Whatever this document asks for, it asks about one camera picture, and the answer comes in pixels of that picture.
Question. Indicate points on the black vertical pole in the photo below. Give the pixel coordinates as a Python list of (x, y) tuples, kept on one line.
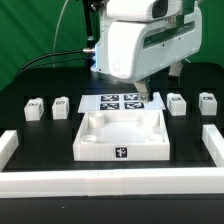
[(90, 38)]

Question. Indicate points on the white sheet with markers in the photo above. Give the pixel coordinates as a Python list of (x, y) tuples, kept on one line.
[(126, 101)]

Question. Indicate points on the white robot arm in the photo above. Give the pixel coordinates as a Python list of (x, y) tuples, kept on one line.
[(100, 4)]

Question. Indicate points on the white square tabletop part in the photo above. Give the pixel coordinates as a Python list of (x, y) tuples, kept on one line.
[(122, 135)]

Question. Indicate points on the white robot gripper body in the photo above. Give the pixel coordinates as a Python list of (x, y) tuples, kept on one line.
[(138, 41)]

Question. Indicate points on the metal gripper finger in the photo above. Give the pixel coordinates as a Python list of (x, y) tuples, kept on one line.
[(142, 88), (175, 69)]

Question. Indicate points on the white U-shaped fence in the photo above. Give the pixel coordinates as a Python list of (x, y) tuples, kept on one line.
[(54, 176)]

